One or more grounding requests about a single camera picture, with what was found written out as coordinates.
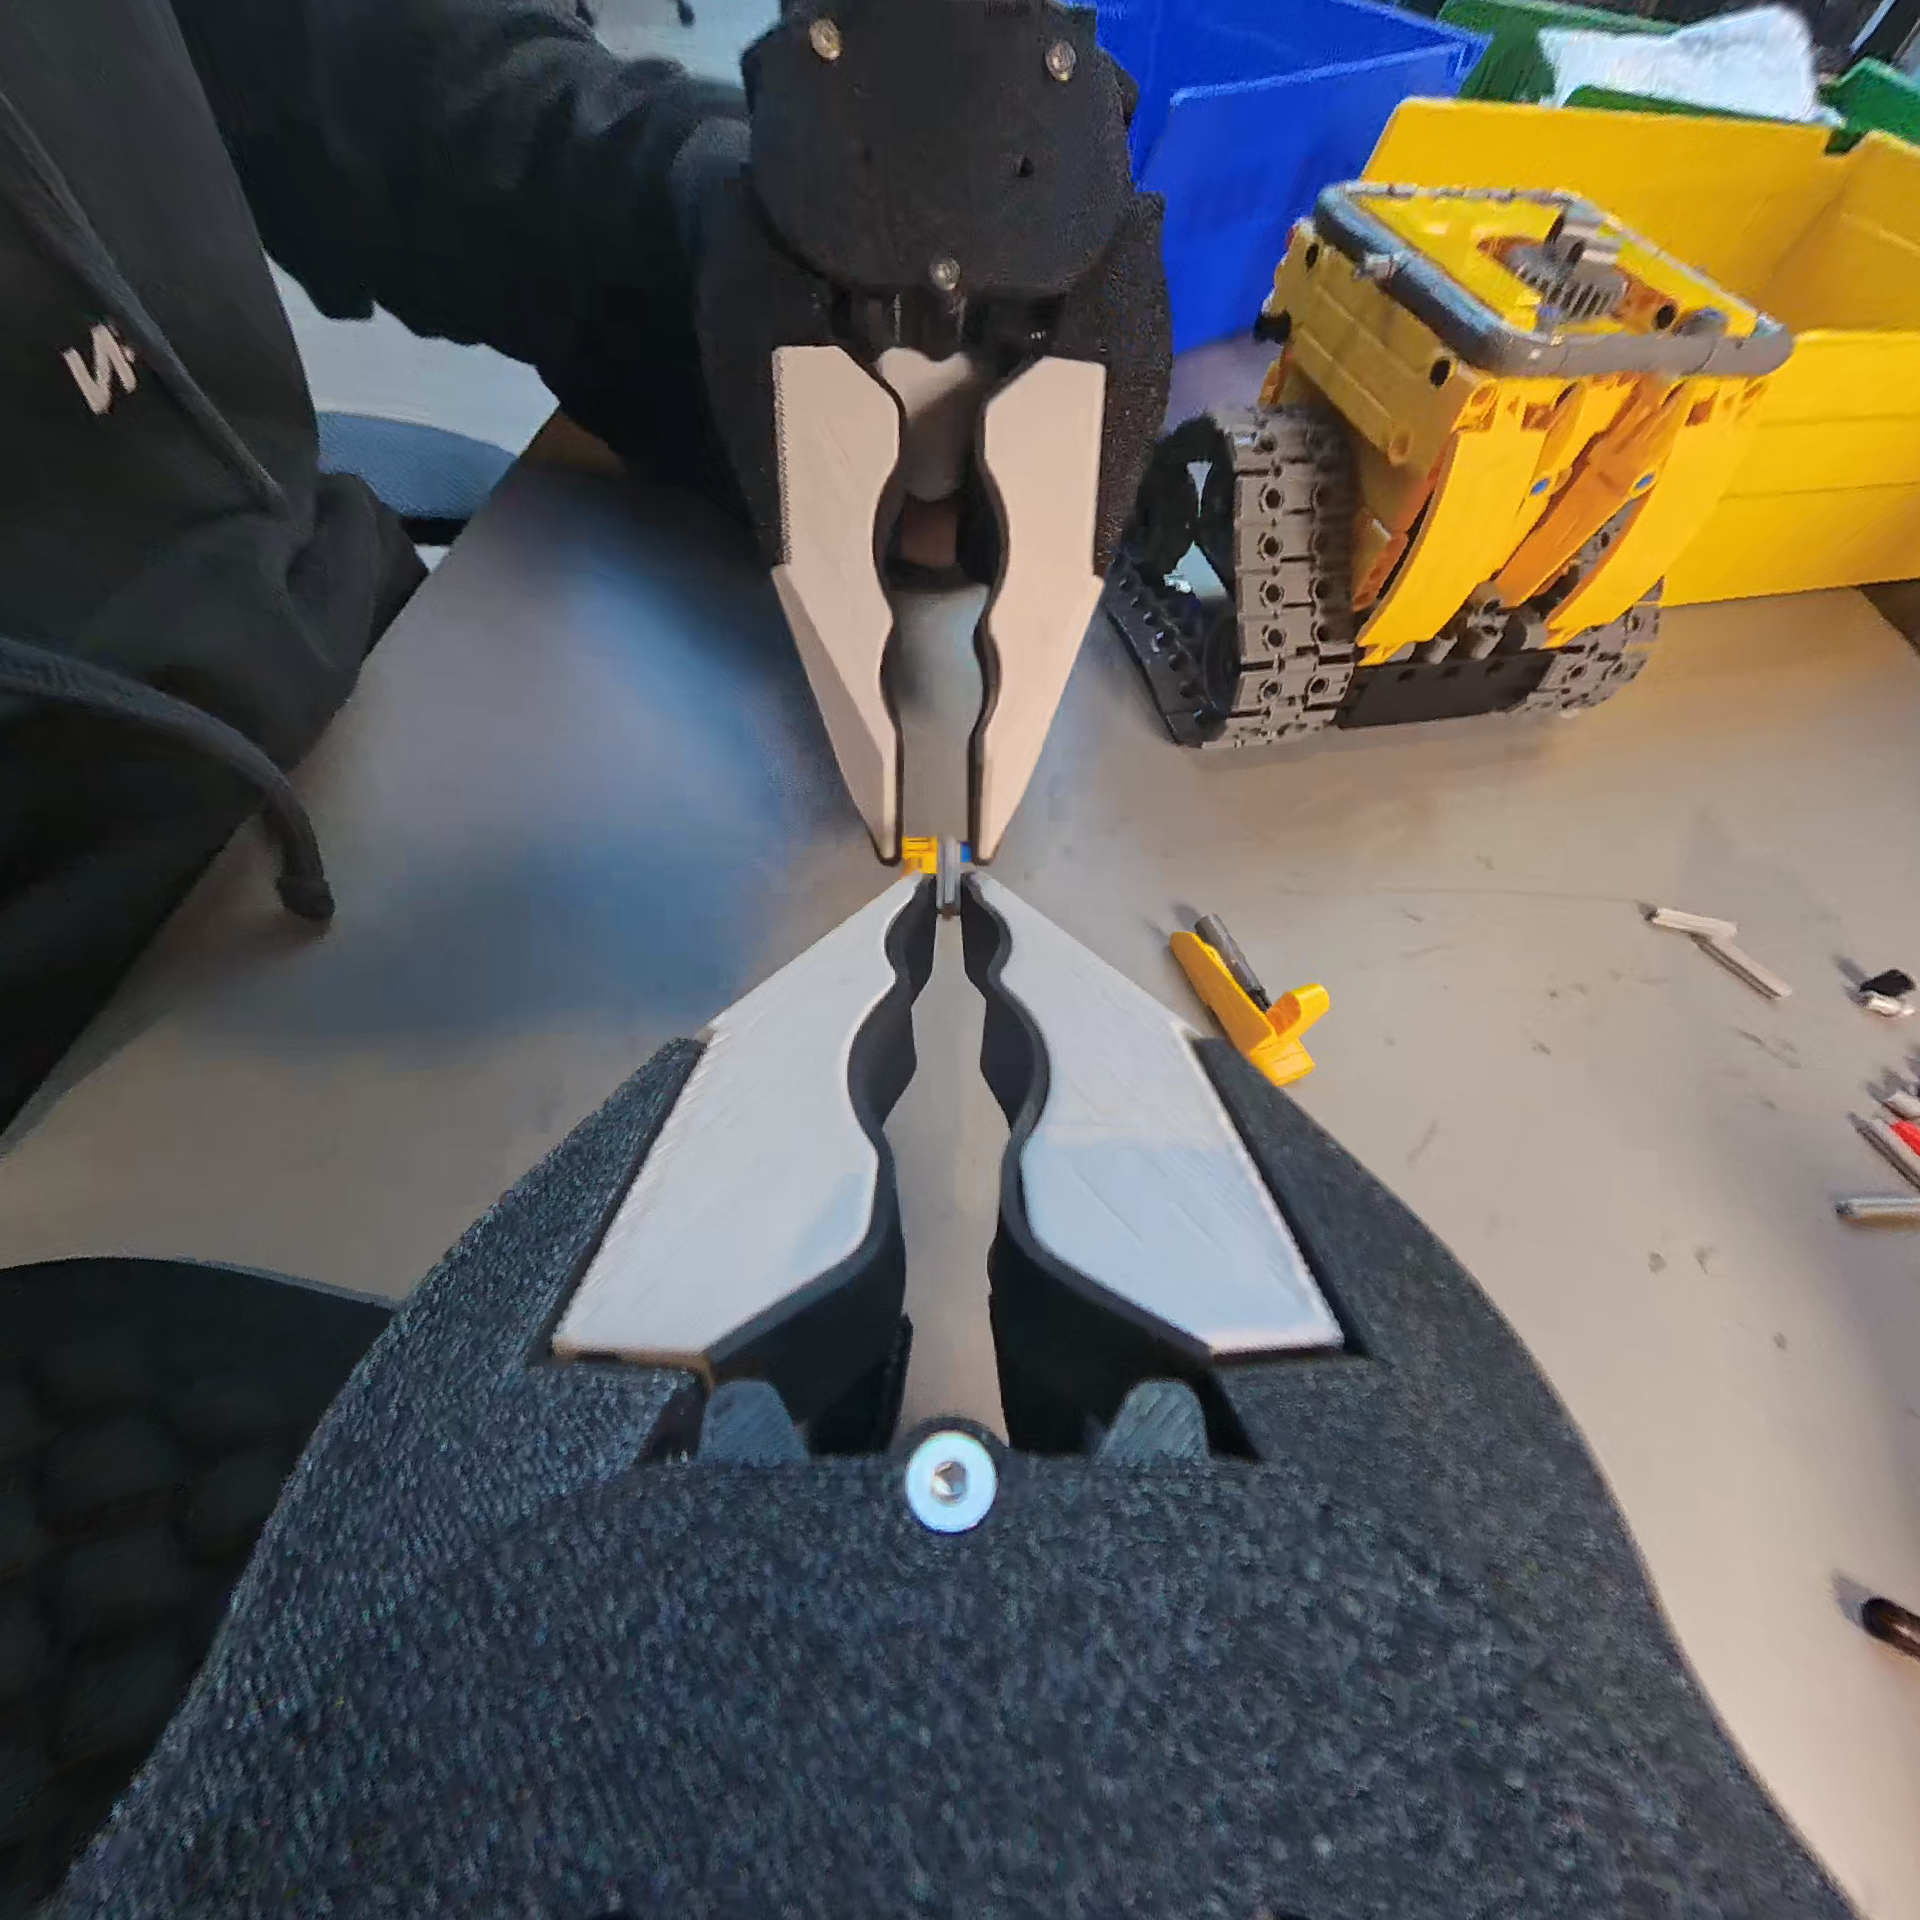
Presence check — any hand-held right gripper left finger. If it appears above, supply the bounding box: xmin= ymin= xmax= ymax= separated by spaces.
xmin=556 ymin=877 xmax=932 ymax=1376

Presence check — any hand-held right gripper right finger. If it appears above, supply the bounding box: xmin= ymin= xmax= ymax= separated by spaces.
xmin=968 ymin=877 xmax=1346 ymax=1366

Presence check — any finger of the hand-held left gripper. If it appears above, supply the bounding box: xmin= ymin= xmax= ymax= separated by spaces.
xmin=964 ymin=364 xmax=1106 ymax=876
xmin=769 ymin=343 xmax=913 ymax=860

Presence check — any yellow brick piece grey axle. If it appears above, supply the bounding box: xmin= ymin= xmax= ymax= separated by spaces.
xmin=1169 ymin=909 xmax=1336 ymax=1091

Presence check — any yellow tracked brick vehicle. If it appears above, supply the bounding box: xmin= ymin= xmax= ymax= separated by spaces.
xmin=1101 ymin=181 xmax=1800 ymax=751

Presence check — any grey desk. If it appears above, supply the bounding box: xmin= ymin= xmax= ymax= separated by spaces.
xmin=0 ymin=324 xmax=1920 ymax=1920

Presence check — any blue plastic bin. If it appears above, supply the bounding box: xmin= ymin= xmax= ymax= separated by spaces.
xmin=1096 ymin=0 xmax=1490 ymax=359

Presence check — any pile of small brick parts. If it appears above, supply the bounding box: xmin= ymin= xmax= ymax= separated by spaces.
xmin=1832 ymin=960 xmax=1920 ymax=1231

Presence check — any yellow plastic bin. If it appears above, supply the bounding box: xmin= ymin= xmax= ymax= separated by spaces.
xmin=1361 ymin=96 xmax=1920 ymax=611

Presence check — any white plastic bag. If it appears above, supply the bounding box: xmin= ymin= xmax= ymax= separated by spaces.
xmin=1637 ymin=6 xmax=1829 ymax=121

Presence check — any green plastic bin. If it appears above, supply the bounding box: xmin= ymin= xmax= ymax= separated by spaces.
xmin=1441 ymin=0 xmax=1920 ymax=153

